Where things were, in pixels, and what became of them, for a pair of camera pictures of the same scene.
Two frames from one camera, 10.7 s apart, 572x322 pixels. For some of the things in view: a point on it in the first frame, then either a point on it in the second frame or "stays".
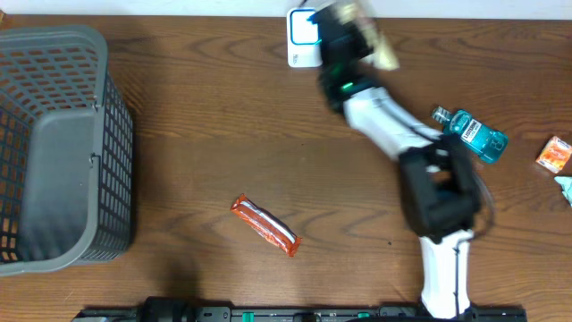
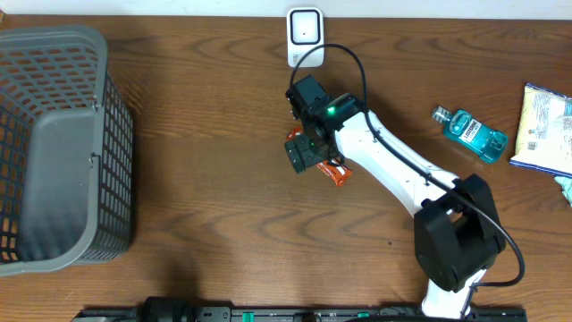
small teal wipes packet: [566, 184] stays
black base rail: [296, 314] stays
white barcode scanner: [305, 47] stays
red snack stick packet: [265, 226] to [339, 173]
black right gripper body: [329, 74] to [304, 148]
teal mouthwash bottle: [482, 139] stays
